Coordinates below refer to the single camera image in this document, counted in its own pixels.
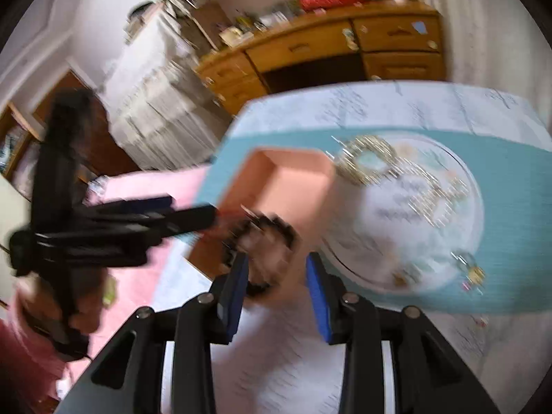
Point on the brown wooden door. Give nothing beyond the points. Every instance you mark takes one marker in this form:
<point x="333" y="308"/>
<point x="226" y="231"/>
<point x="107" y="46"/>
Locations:
<point x="108" y="146"/>

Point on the pink blanket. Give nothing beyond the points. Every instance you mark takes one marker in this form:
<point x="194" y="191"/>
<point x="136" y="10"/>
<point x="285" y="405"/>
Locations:
<point x="129" y="284"/>

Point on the white round plate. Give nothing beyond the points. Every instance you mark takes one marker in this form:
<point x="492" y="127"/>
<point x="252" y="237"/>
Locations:
<point x="379" y="233"/>

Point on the pile of small desk clutter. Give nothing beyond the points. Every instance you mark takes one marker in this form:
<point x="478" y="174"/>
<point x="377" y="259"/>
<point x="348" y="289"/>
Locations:
<point x="254" y="21"/>

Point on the colourful charm earring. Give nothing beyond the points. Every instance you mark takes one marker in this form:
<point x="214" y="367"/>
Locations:
<point x="474" y="272"/>

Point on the wooden desk with drawers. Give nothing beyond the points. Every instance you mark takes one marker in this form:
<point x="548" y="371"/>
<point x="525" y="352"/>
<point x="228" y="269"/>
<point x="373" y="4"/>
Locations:
<point x="302" y="45"/>

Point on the person's left hand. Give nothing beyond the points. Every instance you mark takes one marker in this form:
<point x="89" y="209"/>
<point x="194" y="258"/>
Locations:
<point x="41" y="306"/>

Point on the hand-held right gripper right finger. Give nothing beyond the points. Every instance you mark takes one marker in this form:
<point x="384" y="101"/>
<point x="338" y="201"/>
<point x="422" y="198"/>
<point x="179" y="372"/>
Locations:
<point x="318" y="299"/>

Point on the person's left forearm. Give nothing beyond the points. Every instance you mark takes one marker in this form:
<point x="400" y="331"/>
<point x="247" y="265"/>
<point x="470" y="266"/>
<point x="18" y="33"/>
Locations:
<point x="21" y="366"/>

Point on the teal table mat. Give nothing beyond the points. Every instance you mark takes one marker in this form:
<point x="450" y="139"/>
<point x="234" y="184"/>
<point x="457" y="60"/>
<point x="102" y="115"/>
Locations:
<point x="511" y="224"/>

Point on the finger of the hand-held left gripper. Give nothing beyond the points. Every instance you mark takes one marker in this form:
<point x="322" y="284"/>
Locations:
<point x="146" y="207"/>
<point x="185" y="221"/>

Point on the light wooden shelf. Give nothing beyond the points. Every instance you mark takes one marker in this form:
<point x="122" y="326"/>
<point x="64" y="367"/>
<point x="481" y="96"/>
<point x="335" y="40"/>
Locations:
<point x="17" y="117"/>

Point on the pink box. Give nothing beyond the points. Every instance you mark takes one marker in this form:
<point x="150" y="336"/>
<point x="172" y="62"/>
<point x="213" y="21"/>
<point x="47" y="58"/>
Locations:
<point x="297" y="189"/>

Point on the white printed tablecloth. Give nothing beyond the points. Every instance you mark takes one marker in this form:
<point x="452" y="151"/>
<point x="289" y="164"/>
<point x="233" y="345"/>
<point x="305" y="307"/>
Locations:
<point x="388" y="103"/>

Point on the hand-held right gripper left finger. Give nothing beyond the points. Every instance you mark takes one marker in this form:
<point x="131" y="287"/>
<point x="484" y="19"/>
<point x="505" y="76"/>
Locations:
<point x="235" y="299"/>

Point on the white cloth cover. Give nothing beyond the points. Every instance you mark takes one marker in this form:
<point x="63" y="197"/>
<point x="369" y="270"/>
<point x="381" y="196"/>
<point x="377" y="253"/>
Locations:
<point x="159" y="95"/>

